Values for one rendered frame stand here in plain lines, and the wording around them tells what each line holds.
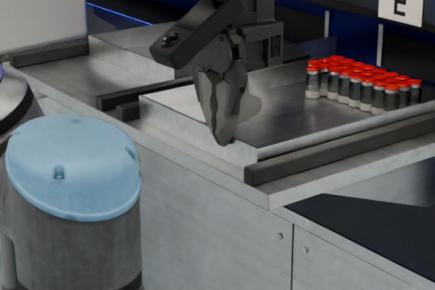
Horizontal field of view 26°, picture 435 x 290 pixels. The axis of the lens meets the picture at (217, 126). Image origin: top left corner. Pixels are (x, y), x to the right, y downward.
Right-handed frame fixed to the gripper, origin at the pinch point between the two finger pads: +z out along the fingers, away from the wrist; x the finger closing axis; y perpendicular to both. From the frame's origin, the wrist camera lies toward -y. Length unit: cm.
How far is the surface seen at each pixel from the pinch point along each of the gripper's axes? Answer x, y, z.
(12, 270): 99, 15, 66
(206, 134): 4.1, 1.5, 1.2
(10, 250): 100, 15, 61
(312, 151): -7.7, 8.6, 1.6
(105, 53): 49, 13, 2
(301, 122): 4.9, 18.2, 3.4
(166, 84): 26.1, 10.2, 1.6
